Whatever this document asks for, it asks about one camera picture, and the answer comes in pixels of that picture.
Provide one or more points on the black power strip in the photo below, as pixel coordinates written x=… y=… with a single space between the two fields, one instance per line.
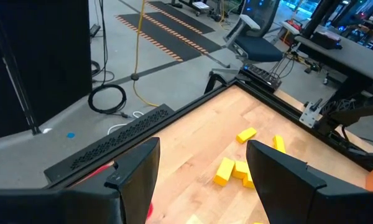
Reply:
x=95 y=30

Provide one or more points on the black mat orange striped edge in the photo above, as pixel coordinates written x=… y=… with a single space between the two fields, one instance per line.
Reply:
x=180 y=15
x=171 y=40

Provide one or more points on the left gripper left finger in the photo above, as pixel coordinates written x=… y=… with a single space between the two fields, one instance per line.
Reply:
x=65 y=207

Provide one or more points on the blue office chair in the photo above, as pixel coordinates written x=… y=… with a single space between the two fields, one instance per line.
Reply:
x=258 y=49

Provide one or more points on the black folding partition screen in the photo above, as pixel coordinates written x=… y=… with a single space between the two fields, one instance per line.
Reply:
x=43 y=56

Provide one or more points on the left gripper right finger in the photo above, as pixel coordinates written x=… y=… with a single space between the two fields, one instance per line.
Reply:
x=314 y=205

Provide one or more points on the silver mounting bracket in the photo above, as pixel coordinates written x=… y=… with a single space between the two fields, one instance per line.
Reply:
x=309 y=116

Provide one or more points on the grey desk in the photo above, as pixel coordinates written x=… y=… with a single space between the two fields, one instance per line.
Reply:
x=354 y=59

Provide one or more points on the black electronics box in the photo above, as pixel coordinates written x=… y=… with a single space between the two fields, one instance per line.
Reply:
x=261 y=74

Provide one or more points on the small yellow wooden block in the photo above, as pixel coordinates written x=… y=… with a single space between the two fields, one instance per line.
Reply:
x=240 y=169

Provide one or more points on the red plastic bin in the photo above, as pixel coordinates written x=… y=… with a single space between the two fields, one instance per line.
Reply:
x=94 y=173

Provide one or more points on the blue round floor sticker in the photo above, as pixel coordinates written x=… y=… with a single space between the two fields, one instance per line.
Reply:
x=70 y=135

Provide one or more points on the black case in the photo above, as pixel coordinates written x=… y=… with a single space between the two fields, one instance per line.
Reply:
x=326 y=40

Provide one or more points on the black perforated strip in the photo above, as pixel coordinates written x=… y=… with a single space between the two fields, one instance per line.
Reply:
x=112 y=146

